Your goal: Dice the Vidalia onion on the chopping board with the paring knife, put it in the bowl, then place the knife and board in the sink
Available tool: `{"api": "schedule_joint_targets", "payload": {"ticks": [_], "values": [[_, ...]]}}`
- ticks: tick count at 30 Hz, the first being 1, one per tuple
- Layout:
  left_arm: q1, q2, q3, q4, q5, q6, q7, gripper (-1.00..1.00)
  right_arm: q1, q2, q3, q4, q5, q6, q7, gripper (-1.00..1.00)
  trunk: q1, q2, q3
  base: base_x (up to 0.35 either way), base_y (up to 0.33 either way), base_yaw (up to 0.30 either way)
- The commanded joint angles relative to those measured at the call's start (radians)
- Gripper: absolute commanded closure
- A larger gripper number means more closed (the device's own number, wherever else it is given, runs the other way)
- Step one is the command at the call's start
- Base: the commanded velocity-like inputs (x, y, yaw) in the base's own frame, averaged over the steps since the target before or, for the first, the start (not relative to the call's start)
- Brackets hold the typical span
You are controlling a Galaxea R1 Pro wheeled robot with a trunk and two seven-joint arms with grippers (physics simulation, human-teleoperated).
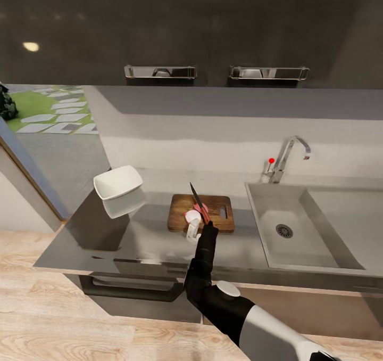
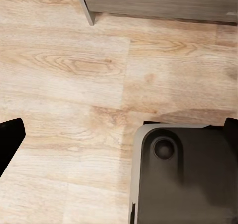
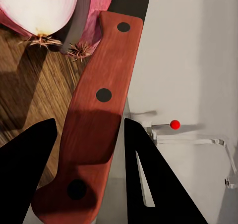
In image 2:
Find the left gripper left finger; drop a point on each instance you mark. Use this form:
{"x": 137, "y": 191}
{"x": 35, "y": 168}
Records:
{"x": 12, "y": 133}

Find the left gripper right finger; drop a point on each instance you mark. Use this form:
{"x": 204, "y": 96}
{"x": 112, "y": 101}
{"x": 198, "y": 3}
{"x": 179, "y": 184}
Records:
{"x": 230, "y": 134}

